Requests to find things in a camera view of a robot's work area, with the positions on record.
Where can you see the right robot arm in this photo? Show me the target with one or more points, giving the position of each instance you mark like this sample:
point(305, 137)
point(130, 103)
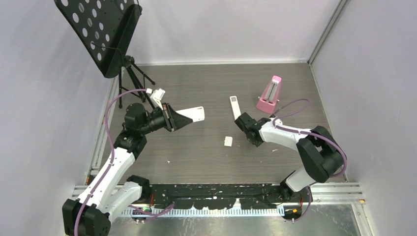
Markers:
point(321, 156)

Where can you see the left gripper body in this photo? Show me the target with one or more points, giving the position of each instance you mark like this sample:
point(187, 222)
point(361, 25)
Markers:
point(160, 120)

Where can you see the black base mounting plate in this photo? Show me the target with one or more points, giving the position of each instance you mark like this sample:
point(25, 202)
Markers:
point(220, 196)

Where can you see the small white remote control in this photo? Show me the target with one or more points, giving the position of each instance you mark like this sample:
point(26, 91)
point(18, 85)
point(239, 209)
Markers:
point(196, 113)

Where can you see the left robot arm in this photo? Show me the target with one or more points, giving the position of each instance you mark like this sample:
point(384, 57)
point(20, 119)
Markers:
point(96, 208)

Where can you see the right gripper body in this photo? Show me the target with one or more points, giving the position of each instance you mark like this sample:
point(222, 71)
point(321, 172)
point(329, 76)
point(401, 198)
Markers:
point(255, 142)

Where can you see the pink metronome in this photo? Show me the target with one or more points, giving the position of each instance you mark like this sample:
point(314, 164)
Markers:
point(270, 96)

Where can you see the long white remote control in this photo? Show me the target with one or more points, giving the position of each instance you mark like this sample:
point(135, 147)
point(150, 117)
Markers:
point(235, 107)

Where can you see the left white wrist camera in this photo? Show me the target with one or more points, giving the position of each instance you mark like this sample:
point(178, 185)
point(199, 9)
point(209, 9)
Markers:
point(156, 96)

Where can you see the black perforated music stand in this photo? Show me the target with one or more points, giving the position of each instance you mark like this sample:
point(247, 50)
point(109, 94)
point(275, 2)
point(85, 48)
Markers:
point(105, 28)

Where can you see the small remote battery cover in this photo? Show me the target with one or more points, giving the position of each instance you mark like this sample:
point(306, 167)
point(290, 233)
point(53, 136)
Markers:
point(228, 141)

